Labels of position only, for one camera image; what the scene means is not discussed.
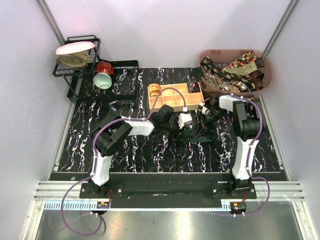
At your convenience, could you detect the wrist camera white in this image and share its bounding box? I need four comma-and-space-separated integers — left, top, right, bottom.
197, 101, 210, 115
178, 113, 193, 129

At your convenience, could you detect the pile of patterned ties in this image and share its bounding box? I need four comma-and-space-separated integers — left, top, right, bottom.
200, 50, 264, 93

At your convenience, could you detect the beige plate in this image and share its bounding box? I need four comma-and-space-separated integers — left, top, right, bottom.
55, 51, 90, 68

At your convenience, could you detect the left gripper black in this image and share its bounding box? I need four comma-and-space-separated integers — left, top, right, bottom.
161, 116, 186, 141

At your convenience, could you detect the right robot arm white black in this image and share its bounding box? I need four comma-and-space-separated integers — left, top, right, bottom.
218, 94, 265, 199

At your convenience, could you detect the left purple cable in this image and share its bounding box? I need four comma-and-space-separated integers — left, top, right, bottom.
60, 87, 188, 237

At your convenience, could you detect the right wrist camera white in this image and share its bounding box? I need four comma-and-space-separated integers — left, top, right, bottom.
197, 101, 210, 115

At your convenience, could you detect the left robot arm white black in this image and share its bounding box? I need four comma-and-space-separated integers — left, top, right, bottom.
88, 105, 183, 198

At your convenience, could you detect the purple cable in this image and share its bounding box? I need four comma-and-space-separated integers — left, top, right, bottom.
60, 87, 188, 237
199, 96, 271, 216

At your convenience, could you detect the rolled orange tie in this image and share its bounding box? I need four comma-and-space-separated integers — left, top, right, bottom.
148, 83, 162, 97

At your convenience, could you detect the pink plate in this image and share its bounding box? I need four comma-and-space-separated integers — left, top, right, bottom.
55, 41, 95, 56

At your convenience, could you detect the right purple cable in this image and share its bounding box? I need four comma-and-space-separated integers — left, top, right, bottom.
199, 96, 271, 216

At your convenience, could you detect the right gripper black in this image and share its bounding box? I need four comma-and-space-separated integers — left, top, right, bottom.
194, 109, 227, 139

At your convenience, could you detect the light green bowl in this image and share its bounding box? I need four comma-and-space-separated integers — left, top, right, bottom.
93, 72, 112, 90

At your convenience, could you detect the dark green fern tie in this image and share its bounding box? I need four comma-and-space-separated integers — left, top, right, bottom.
173, 129, 218, 143

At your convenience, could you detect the black wire dish rack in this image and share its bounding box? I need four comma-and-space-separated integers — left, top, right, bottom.
52, 35, 140, 104

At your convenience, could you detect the black marble pattern mat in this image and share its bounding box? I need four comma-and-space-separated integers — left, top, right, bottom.
48, 67, 291, 182

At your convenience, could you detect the wooden compartment box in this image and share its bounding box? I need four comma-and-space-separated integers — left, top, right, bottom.
147, 82, 204, 112

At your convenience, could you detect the aluminium rail frame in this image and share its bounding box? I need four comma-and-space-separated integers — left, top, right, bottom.
34, 181, 305, 214

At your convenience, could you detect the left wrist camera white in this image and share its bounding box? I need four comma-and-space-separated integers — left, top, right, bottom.
178, 113, 193, 129

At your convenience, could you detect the red bowl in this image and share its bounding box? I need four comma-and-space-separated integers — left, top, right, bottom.
95, 61, 115, 75

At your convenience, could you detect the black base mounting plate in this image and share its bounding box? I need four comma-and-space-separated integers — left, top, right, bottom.
79, 172, 257, 200

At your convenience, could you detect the rolled dark patterned tie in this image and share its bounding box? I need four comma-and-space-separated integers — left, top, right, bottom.
187, 81, 200, 94

